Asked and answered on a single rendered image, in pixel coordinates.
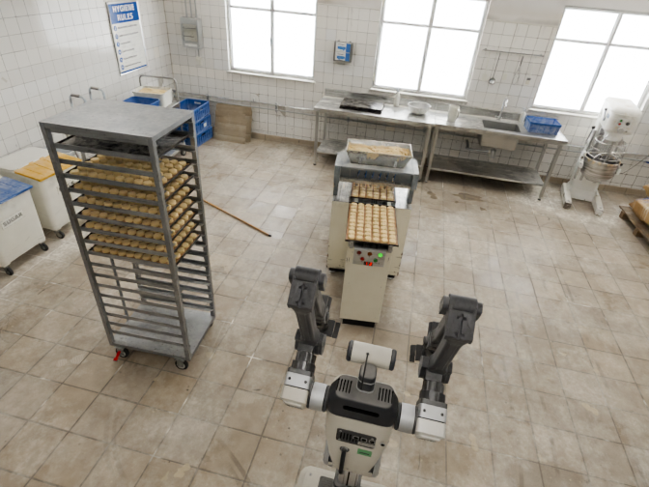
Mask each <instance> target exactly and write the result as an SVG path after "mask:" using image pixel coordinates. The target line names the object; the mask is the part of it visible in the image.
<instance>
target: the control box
mask: <svg viewBox="0 0 649 487"><path fill-rule="evenodd" d="M357 251H361V254H357ZM368 252H371V253H372V255H371V256H369V255H368ZM380 253H381V254H382V257H379V254H380ZM385 255H386V250H380V249H372V248H364V247H354V252H353V264H358V265H366V264H365V262H367V265H366V266H370V264H371V263H372V264H371V265H372V266H374V267H383V266H384V260H385ZM361 257H363V258H364V261H361V260H360V258H361ZM374 259H377V260H378V262H376V263H375V262H374Z"/></svg>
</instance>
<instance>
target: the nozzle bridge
mask: <svg viewBox="0 0 649 487"><path fill-rule="evenodd" d="M359 170H360V171H359ZM366 171H367V173H366ZM357 172H359V178H358V180H357V179H356V175H357ZM364 173H366V180H365V181H364V180H363V177H364ZM372 173H374V177H373V181H370V180H371V175H372ZM380 173H381V179H380V181H379V182H378V176H379V174H380ZM388 173H389V174H388ZM387 174H388V177H387V183H385V182H384V180H385V176H386V175H387ZM395 174H396V176H395ZM393 176H395V180H394V184H392V183H391V182H392V178H393ZM418 179H419V170H418V164H417V159H411V160H410V161H409V162H408V164H407V165H406V166H405V168H395V167H385V166H377V165H368V164H358V163H351V162H350V159H349V156H348V153H347V152H338V154H337V158H336V162H335V168H334V179H333V183H334V187H333V195H337V194H338V187H339V182H348V183H357V184H365V185H375V186H392V187H400V188H408V194H407V202H408V204H411V202H412V197H413V193H414V192H415V191H416V189H417V184H418Z"/></svg>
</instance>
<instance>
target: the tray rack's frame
mask: <svg viewBox="0 0 649 487"><path fill-rule="evenodd" d="M187 111H188V110H185V109H178V108H170V107H162V106H155V105H147V104H140V103H132V102H125V101H117V100H103V99H94V100H90V101H87V102H85V103H82V104H80V105H78V106H76V107H73V108H71V109H69V110H66V111H64V112H61V113H59V114H56V115H54V116H51V117H49V118H46V119H44V120H41V121H39V124H40V127H41V131H42V136H43V139H44V142H45V145H46V148H47V150H48V153H49V157H50V160H51V163H52V166H53V169H54V172H55V175H56V178H57V182H58V185H59V188H60V190H61V193H62V196H63V199H64V202H65V206H66V209H67V212H68V215H69V218H70V221H71V226H72V230H73V233H74V235H75V238H76V241H77V244H78V247H79V250H80V254H81V257H82V260H83V263H84V266H85V269H86V272H87V274H88V278H89V281H90V284H91V287H92V290H93V293H94V296H95V299H96V302H97V306H98V309H99V314H100V317H101V319H102V322H103V325H104V329H105V332H106V335H107V338H108V341H109V344H110V345H112V346H115V347H114V348H116V349H117V351H118V350H121V353H120V355H122V356H124V355H125V354H124V351H123V349H124V348H127V349H131V350H136V351H141V352H145V353H150V354H155V355H160V356H165V357H169V358H174V360H176V361H177V364H178V366H179V367H182V368H183V362H184V361H185V360H186V359H185V353H184V347H181V346H176V345H171V344H166V343H161V342H156V341H152V340H147V339H142V338H137V337H132V336H127V335H122V334H118V333H116V334H115V336H114V335H113V332H112V329H111V327H110V323H109V320H108V317H107V314H106V310H105V307H104V304H103V301H102V297H101V294H100V291H99V286H98V283H97V280H96V277H95V273H94V270H93V267H92V264H91V260H90V257H89V254H88V251H87V247H86V244H85V242H84V239H83V235H82V232H81V229H80V226H79V222H78V219H77V216H76V213H75V209H74V206H73V204H72V201H71V195H70V192H69V189H68V185H67V182H66V179H65V176H64V172H63V169H62V166H61V163H60V160H59V157H58V154H57V151H56V147H55V144H54V141H53V138H52V134H51V131H50V129H60V130H67V131H74V132H81V133H88V134H94V135H101V136H109V137H116V138H123V139H129V140H136V141H143V142H148V141H147V136H148V135H154V136H155V141H157V140H158V139H159V138H160V137H162V136H163V135H165V134H166V133H168V132H169V131H171V130H172V129H174V128H176V127H177V126H179V125H180V124H182V123H183V122H185V121H187V120H188V119H190V118H191V117H192V115H191V112H187ZM137 309H142V310H147V311H152V312H156V313H162V314H167V315H172V316H177V317H179V316H178V311H177V310H172V309H167V308H162V307H156V306H151V305H146V304H140V305H139V306H138V308H137ZM131 317H136V318H141V319H146V320H151V321H157V322H161V323H166V324H171V325H176V326H179V325H180V321H179V320H174V319H169V318H164V317H159V316H155V315H149V314H144V313H139V312H133V314H132V315H131ZM184 317H185V318H187V320H186V321H185V323H186V327H187V328H189V329H188V330H187V335H188V336H190V338H189V339H188V341H189V345H192V346H191V347H190V353H191V358H192V357H193V355H194V353H195V352H196V350H197V348H198V347H199V345H200V343H201V341H202V340H203V338H204V336H205V335H206V333H207V331H208V329H209V328H210V326H211V324H212V322H213V320H214V316H211V313H208V312H203V311H198V310H192V309H187V308H186V309H185V311H184ZM125 324H128V325H133V326H137V327H142V328H147V329H156V330H161V331H166V332H172V333H176V334H182V332H181V330H180V329H173V328H168V327H164V326H159V325H154V324H149V323H143V322H138V321H133V320H129V319H127V321H126V322H125ZM119 331H124V332H129V333H134V334H139V335H144V336H149V337H153V338H158V339H163V340H169V341H174V342H179V343H183V339H182V338H179V337H174V336H169V335H164V334H158V333H153V332H148V331H143V330H139V329H130V328H125V327H121V328H120V329H119Z"/></svg>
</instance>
